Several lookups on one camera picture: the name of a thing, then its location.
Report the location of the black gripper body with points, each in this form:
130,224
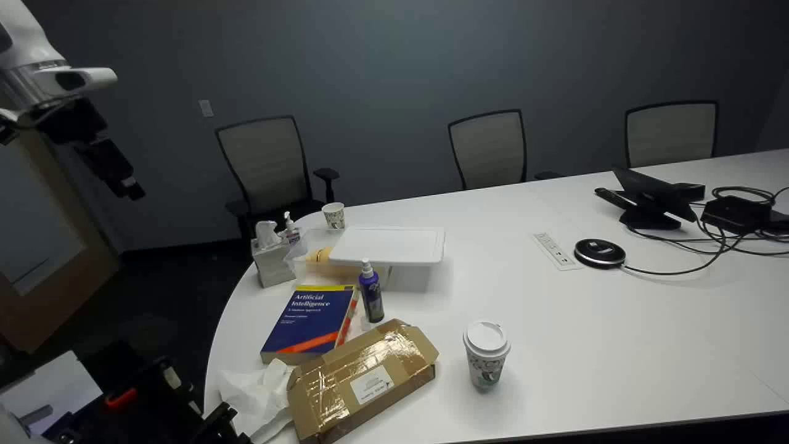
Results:
75,121

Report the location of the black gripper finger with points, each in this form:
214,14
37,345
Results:
130,187
104,161

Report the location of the white plastic container lid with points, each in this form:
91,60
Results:
385,246

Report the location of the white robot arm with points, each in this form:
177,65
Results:
25,50

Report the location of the office chair with armrest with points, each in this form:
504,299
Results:
267,165

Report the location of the small clear pump bottle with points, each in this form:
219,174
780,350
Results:
292,230

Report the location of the yellow packet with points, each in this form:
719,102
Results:
320,257

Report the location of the small white paper cup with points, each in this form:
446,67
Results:
332,216

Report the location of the white paper sheet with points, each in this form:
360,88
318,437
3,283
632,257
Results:
49,390

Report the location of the blue book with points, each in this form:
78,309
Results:
311,322

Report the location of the black mounting board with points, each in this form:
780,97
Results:
147,424

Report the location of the crumpled white tissue paper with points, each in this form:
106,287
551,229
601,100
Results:
260,395

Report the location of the blue spray bottle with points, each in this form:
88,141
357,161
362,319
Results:
372,297

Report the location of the clear plastic container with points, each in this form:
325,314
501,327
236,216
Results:
406,276

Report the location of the mesh back office chair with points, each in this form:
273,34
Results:
489,150
668,131

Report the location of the lidded paper coffee cup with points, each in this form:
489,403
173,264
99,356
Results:
485,358

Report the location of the white remote control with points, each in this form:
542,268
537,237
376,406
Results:
556,251

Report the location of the round black speaker puck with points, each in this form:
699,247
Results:
600,252

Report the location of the black conference device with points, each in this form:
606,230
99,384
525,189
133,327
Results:
654,198

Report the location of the black power adapter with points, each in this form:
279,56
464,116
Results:
737,214

